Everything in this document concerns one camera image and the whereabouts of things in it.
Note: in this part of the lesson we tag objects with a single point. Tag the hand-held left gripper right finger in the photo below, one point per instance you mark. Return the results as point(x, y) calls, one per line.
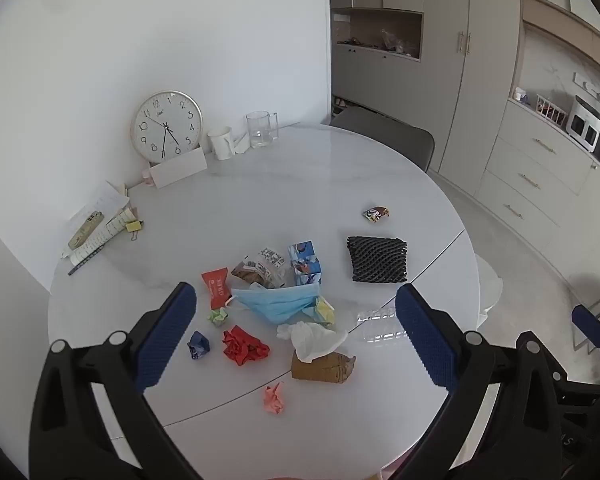
point(425, 336)

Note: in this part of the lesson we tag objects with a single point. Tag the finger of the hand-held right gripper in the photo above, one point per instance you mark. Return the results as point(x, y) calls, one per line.
point(588, 326)

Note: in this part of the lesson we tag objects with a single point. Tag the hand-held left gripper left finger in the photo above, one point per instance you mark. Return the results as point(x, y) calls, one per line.
point(166, 336)

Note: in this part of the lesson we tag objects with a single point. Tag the green paper ball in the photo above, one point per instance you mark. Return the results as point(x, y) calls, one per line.
point(219, 316)

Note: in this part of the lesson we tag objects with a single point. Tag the red paper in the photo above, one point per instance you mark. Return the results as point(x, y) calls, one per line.
point(245, 345)

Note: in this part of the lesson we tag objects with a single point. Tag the yellow and blue paper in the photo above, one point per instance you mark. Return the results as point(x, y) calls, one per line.
point(325, 312)

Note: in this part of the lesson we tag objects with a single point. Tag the blue crumpled paper ball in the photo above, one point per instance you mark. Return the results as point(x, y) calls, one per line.
point(198, 345)

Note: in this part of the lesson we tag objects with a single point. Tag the crushed clear plastic bottle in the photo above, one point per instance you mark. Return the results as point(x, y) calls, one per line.
point(374, 327)

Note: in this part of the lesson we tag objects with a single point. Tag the red flat packet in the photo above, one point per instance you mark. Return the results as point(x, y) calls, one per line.
point(216, 287)

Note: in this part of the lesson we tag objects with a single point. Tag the black foam net sleeve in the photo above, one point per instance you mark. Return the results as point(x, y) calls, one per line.
point(377, 259)

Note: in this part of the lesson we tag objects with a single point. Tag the blue face mask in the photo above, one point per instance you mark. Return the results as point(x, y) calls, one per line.
point(275, 302)

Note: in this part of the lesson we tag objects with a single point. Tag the yellow binder clip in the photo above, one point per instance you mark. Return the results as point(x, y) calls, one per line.
point(132, 226)

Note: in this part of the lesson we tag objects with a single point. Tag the white crumpled tissue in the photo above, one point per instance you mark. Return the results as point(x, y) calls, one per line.
point(310, 337)

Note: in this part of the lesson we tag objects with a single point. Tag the printed snack bag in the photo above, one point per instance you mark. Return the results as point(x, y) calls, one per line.
point(260, 267)

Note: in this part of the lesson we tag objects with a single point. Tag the printed paper booklet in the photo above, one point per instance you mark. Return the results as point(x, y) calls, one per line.
point(109, 232)

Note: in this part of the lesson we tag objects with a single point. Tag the pink crumpled paper ball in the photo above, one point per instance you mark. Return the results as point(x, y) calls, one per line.
point(275, 398)

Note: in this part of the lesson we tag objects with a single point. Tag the small colourful candy wrapper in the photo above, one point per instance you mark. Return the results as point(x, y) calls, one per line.
point(376, 213)

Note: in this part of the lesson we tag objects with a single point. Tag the blue printed carton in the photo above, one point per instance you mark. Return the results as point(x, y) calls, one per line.
point(305, 262)

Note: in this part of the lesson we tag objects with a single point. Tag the white paper sheets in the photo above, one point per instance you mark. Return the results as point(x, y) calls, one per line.
point(105, 199)

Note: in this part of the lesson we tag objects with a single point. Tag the grey drawer cabinet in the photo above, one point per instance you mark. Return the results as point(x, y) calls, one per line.
point(529, 175)

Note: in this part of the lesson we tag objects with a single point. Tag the white card box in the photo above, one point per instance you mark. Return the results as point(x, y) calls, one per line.
point(180, 170)

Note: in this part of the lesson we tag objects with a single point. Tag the white ceramic mug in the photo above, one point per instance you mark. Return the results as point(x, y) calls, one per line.
point(222, 144)

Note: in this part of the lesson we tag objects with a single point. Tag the white countertop appliance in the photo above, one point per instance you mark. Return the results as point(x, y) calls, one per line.
point(584, 122)

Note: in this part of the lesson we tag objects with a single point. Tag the grey dining chair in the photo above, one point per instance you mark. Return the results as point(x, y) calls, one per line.
point(384, 132)

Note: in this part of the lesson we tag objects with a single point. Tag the countertop dish rack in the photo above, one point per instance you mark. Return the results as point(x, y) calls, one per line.
point(550, 111)

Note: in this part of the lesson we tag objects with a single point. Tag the clear glass mug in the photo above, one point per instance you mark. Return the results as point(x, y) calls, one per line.
point(259, 130)

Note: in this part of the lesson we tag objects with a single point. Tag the tall grey cabinet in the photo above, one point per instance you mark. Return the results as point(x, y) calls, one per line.
point(439, 60)

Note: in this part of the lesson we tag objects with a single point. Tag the round white wall clock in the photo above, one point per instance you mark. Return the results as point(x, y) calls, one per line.
point(165, 120)

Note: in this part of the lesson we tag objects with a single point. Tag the white wall hook rail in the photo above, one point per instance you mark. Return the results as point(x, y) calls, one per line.
point(594, 91)

